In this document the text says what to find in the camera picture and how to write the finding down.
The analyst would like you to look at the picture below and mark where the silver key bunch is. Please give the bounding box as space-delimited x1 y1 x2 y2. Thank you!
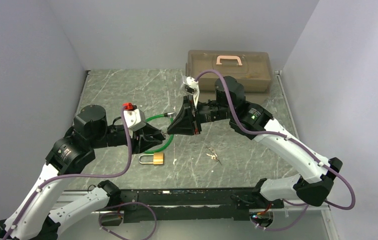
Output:
207 147 222 165

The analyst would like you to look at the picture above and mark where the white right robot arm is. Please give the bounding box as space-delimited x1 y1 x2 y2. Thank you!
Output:
167 76 343 208

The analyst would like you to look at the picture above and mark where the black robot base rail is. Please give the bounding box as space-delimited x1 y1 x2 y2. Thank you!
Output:
87 187 285 223

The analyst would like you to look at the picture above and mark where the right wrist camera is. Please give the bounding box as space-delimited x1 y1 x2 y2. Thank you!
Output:
181 76 200 109

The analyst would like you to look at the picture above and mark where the brass padlock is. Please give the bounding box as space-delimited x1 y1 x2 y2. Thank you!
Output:
138 152 164 165

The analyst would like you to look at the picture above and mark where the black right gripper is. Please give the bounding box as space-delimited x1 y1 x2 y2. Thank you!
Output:
167 94 234 135

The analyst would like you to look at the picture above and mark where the green cable lock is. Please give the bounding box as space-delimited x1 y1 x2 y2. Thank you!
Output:
144 112 175 154

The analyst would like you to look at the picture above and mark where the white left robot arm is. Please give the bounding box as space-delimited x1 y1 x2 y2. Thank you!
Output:
0 103 165 240

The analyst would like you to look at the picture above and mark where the brown plastic toolbox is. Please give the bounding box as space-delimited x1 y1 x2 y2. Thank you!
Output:
185 50 273 105

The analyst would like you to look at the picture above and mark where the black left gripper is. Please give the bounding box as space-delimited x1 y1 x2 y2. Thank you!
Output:
90 122 163 154

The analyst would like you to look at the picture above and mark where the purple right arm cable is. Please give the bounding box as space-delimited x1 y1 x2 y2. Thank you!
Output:
193 69 356 232

